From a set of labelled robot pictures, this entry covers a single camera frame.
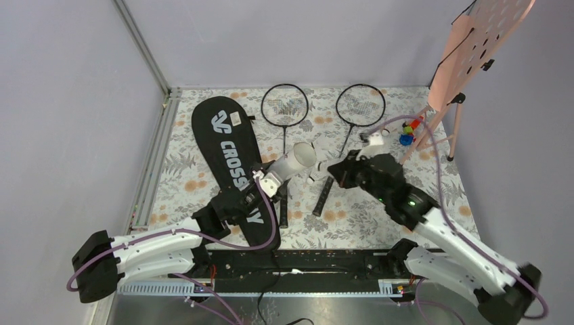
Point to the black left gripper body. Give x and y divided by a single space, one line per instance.
252 200

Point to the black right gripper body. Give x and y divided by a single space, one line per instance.
357 172

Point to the white shuttlecock tube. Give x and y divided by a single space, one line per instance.
301 157

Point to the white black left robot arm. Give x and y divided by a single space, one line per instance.
104 263

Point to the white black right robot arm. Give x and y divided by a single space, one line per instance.
501 289

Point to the black badminton racket left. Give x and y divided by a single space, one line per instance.
284 105

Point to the black badminton racket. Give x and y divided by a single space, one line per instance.
284 105
359 105

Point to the black badminton racket right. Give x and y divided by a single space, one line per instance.
359 105

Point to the floral table mat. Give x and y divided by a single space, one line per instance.
351 218

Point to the colourful toy pile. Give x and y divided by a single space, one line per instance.
407 137

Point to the black Crossway racket bag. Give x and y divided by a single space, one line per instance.
225 137

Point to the pink perforated metal chair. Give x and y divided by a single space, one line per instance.
476 34

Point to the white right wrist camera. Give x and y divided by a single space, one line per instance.
373 144

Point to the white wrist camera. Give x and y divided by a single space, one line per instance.
373 144
269 182

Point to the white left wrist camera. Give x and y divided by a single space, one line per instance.
269 182

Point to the aluminium frame profile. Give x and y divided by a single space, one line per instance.
148 92

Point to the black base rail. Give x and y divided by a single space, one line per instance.
288 273

